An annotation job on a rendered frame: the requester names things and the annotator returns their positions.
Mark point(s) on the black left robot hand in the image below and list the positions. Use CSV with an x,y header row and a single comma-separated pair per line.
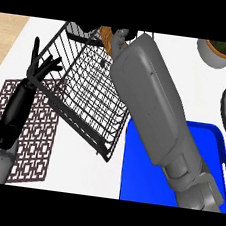
x,y
16,112

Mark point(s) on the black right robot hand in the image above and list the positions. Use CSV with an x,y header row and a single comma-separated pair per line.
x,y
129,33

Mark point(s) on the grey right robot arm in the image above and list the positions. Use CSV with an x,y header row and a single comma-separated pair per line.
x,y
153,100

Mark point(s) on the brown croissant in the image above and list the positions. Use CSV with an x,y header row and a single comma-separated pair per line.
x,y
107,38

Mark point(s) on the blue tray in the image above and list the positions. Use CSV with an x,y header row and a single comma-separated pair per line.
x,y
143,176

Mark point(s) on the brown patterned placemat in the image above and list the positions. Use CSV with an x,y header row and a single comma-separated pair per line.
x,y
38,135

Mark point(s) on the grey potted plant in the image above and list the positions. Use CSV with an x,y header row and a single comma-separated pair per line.
x,y
216,54

